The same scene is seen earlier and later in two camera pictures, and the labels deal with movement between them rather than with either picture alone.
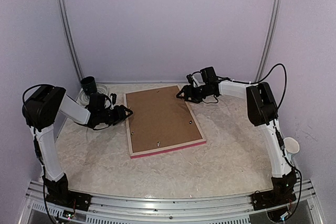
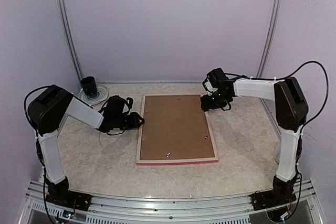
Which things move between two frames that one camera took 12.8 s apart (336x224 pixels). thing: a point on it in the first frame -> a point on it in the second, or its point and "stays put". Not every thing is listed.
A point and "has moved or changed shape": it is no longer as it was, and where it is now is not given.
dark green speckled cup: (88, 85) stays put
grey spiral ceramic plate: (84, 99) stays put
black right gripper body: (202, 93) -> (217, 102)
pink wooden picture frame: (161, 122) has moved or changed shape
